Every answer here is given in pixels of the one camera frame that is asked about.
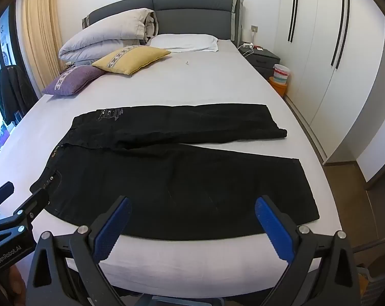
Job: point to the person's left hand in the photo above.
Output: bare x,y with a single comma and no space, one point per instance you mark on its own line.
17,285

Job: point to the white striped bucket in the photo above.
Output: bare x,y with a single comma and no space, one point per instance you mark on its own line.
281,74

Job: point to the white pillow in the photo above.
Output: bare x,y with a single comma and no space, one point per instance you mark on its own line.
186,42

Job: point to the yellow cushion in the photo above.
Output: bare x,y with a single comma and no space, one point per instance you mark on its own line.
132,59

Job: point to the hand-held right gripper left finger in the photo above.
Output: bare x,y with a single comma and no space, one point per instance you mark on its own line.
111,226

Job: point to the folded light grey duvet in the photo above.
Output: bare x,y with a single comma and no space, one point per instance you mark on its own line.
112,33

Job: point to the orange container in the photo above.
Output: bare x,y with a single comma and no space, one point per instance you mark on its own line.
278,88

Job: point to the white wardrobe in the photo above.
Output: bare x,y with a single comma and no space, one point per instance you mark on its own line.
355,86

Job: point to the bed with white sheet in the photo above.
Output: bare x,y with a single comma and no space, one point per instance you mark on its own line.
195,83

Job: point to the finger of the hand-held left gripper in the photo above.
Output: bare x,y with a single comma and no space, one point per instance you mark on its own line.
3,191
36,199

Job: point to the grey mesh basket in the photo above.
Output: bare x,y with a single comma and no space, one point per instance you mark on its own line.
379,280

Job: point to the dark hanging jacket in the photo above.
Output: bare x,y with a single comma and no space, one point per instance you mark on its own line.
10,95

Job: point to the purple cushion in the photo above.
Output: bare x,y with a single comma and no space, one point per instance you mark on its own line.
73,79

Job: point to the grey nightstand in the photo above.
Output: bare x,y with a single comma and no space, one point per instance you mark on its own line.
262,60

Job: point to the beige curtain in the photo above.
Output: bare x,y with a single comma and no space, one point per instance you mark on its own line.
42,32

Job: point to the black pants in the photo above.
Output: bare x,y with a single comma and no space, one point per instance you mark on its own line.
179,191

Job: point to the wall socket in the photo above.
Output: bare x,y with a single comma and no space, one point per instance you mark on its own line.
254,28

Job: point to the grey padded headboard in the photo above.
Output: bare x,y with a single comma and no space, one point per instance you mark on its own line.
192,9

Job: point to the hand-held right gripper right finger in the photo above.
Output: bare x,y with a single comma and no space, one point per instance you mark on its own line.
273,226

